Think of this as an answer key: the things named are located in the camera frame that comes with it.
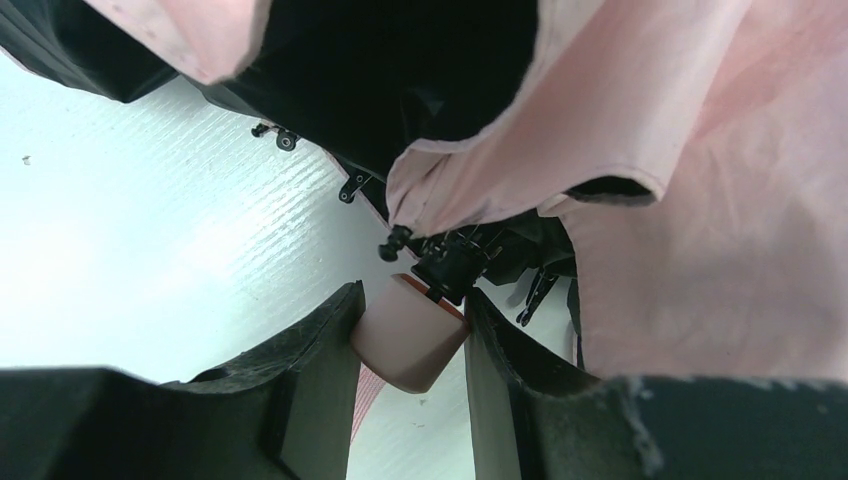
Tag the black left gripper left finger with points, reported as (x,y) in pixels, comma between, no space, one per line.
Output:
(281,410)

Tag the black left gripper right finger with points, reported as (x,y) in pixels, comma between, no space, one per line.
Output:
(536,416)

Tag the pink folding umbrella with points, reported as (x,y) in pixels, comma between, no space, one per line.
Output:
(695,152)

